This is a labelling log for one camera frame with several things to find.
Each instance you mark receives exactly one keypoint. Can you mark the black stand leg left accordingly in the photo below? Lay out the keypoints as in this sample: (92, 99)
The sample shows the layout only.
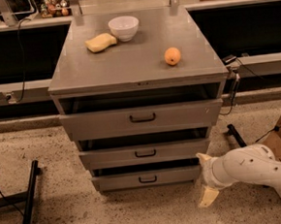
(26, 196)

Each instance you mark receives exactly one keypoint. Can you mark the grey drawer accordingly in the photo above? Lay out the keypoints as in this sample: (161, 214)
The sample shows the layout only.
(145, 178)
(142, 154)
(137, 121)

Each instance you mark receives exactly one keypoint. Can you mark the orange fruit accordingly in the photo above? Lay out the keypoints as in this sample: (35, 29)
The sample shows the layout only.
(172, 56)

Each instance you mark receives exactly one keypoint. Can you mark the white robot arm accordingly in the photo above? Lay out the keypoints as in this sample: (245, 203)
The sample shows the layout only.
(253, 164)

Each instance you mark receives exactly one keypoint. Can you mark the yellow sponge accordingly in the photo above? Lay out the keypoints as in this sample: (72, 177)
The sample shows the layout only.
(100, 42)

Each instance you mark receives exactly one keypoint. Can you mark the grey bottom drawer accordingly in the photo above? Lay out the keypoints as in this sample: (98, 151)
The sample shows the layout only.
(145, 178)

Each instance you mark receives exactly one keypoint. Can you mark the small figurines cluster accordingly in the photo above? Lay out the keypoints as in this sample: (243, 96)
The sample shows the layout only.
(54, 8)

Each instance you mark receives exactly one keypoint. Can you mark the grey drawer cabinet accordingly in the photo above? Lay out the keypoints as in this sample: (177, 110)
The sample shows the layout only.
(135, 73)

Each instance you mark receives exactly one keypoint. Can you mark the grey top drawer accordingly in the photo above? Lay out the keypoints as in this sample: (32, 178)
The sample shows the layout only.
(137, 121)

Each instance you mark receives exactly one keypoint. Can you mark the white bowl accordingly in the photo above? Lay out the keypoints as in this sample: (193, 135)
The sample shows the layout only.
(124, 28)

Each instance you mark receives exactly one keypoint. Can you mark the grey middle drawer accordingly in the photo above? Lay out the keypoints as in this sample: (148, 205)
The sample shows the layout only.
(142, 154)

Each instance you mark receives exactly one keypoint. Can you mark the black stand leg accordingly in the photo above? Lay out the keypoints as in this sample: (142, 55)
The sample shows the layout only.
(26, 196)
(233, 132)

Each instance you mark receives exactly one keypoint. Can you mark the black stand leg right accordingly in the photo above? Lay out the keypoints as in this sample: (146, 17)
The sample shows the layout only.
(233, 132)

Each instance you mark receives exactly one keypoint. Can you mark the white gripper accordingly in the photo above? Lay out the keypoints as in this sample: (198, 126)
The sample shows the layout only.
(208, 173)

